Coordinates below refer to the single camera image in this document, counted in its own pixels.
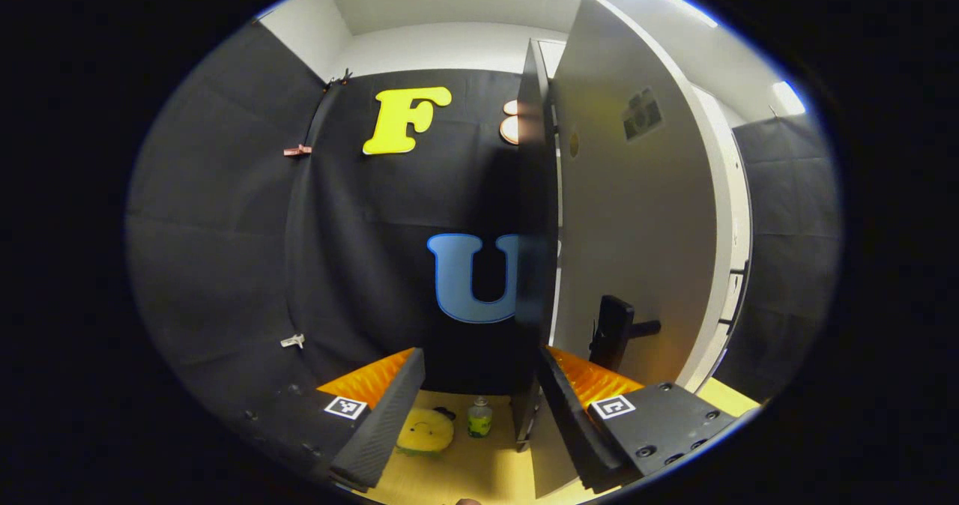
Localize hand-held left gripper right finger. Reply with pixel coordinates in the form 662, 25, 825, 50
536, 346, 741, 495

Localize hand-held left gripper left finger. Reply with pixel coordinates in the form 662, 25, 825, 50
247, 348, 426, 491

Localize white shoe cabinet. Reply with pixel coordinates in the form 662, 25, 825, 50
513, 37, 754, 453

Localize white cabinet door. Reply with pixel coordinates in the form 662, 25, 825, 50
528, 0, 724, 500
693, 85, 752, 393

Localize yellow plush toy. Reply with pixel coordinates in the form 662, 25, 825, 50
396, 408, 456, 458

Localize green drink bottle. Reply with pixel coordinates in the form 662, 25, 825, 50
468, 396, 494, 439

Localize black backdrop cloth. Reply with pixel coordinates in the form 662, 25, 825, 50
126, 22, 841, 431

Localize ceiling light panel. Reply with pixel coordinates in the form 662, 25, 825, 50
772, 80, 808, 116

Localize black door handle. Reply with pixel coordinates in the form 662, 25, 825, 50
588, 295, 663, 372

